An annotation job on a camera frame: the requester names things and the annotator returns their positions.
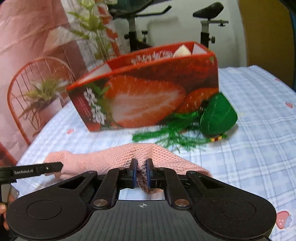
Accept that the printed backdrop cloth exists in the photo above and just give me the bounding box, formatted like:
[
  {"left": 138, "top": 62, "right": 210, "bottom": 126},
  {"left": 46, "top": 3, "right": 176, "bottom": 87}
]
[{"left": 1, "top": 0, "right": 123, "bottom": 166}]

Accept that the red strawberry cardboard box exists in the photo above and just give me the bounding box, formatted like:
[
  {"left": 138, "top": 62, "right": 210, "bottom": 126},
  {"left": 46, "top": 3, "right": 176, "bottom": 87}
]
[{"left": 66, "top": 41, "right": 219, "bottom": 132}]

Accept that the black exercise bike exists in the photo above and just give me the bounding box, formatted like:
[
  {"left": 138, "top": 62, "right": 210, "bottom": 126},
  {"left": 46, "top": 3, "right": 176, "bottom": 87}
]
[{"left": 107, "top": 0, "right": 230, "bottom": 53}]

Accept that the blue checkered tablecloth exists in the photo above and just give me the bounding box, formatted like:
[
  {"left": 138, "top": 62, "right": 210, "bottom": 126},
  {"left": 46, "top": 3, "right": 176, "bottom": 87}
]
[{"left": 18, "top": 65, "right": 295, "bottom": 240}]

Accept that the pink knit towel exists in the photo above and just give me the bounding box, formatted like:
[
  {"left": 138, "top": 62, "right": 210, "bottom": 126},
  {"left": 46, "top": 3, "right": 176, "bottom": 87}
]
[{"left": 44, "top": 143, "right": 212, "bottom": 194}]

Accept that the cream knit towel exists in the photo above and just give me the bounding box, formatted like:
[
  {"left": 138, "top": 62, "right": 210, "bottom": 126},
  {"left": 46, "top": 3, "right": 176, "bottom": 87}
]
[{"left": 173, "top": 45, "right": 192, "bottom": 58}]

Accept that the person's left hand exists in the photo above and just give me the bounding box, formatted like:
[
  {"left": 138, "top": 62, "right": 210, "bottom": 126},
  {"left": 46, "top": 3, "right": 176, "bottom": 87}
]
[{"left": 0, "top": 186, "right": 19, "bottom": 230}]

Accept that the yellow wooden door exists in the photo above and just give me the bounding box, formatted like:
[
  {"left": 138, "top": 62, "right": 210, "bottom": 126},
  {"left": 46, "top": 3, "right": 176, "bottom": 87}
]
[{"left": 238, "top": 0, "right": 295, "bottom": 88}]

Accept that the green tasselled sachet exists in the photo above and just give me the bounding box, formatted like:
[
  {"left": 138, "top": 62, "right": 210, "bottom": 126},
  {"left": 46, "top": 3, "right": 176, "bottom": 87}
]
[{"left": 132, "top": 92, "right": 238, "bottom": 151}]

